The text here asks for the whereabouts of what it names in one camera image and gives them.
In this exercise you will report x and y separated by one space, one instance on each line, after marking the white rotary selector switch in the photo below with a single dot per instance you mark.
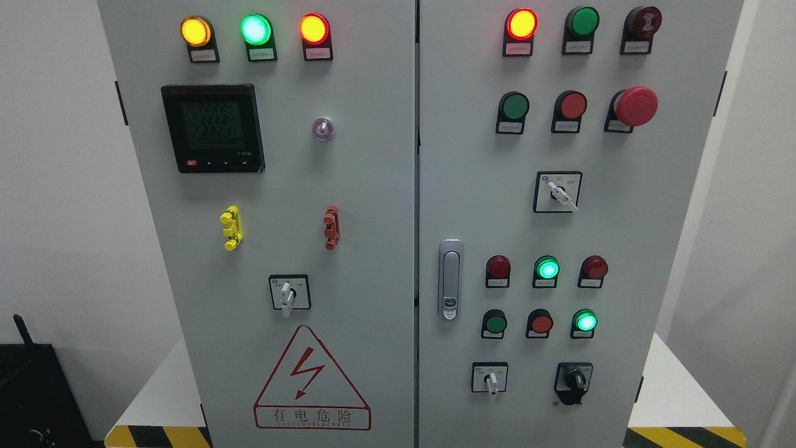
557 191
489 377
289 292

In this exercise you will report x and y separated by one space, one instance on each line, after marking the yellow indicator light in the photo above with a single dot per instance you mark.
199 35

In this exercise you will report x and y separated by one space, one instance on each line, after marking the red terminal connector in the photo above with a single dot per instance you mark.
332 227

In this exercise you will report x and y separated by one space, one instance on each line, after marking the dark red indicator light left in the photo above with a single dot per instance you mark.
497 272

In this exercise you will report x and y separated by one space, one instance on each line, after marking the dark red indicator light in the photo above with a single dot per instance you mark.
593 272
497 272

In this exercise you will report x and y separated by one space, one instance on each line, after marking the small clear purple lamp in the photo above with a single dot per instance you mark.
323 128

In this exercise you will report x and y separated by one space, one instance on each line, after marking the left grey cabinet door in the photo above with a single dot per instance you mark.
362 292

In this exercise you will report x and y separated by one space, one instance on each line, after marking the grey cabinet door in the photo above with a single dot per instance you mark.
478 187
362 292

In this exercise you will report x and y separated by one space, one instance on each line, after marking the lit green indicator light middle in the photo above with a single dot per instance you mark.
546 271

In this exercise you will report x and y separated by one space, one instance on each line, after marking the green push button upper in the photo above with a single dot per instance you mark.
511 112

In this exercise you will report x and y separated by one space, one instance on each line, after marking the yellow terminal connector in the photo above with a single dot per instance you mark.
231 222

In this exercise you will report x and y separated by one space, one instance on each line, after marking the red push button lower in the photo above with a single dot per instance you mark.
539 324

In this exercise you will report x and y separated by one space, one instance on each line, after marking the red push button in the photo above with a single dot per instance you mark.
568 110
539 324

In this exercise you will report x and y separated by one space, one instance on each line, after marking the right grey cabinet door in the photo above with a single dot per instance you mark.
478 187

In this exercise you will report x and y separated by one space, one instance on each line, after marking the red high voltage warning sticker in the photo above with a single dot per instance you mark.
308 390

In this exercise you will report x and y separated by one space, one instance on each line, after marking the dark red indicator light right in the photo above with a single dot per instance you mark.
593 272

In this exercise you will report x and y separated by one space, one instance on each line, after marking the black digital power meter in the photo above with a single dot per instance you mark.
214 128

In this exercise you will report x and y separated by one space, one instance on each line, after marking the red push button upper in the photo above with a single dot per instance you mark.
568 110

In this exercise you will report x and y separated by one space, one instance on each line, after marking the lit green push button lower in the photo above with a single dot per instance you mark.
584 323

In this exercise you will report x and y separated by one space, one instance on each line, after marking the orange-red indicator light top left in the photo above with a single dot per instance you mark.
315 33

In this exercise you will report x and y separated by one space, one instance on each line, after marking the lit red indicator light right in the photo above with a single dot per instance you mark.
519 30

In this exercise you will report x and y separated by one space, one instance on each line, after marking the green indicator light top left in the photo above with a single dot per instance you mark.
259 38

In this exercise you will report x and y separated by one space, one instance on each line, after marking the red emergency stop button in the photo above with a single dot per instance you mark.
629 108

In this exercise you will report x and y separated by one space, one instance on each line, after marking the green indicator light top right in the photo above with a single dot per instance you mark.
579 32

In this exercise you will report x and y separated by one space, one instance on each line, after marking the dark red buzzer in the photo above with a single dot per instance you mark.
640 25

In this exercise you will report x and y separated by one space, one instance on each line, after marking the white platform with hazard stripes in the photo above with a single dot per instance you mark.
672 409

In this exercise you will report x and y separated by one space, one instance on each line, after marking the black box with antenna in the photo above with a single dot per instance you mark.
38 408

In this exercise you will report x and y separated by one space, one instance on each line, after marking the silver door lock handle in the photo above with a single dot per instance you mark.
449 273

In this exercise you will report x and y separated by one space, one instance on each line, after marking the black rotary selector switch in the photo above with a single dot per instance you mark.
572 381

